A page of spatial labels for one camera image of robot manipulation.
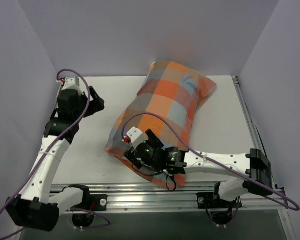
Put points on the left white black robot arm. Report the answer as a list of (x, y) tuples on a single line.
[(33, 207)]

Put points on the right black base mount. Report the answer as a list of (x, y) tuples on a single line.
[(219, 211)]

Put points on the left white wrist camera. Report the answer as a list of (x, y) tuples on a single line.
[(72, 83)]

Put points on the right aluminium side rail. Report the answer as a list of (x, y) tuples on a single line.
[(254, 133)]

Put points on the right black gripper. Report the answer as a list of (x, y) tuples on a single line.
[(129, 155)]

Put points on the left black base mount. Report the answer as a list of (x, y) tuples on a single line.
[(97, 203)]

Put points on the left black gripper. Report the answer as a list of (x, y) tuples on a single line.
[(90, 100)]

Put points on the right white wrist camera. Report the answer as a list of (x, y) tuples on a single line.
[(135, 137)]

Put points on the aluminium front rail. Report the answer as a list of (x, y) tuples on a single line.
[(147, 198)]

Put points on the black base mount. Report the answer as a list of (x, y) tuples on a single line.
[(97, 203), (219, 211)]

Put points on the checkered orange blue pillowcase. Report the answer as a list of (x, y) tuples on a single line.
[(166, 104)]

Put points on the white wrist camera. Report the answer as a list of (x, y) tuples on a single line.
[(72, 83), (135, 137)]

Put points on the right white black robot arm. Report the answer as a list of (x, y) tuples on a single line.
[(250, 173)]

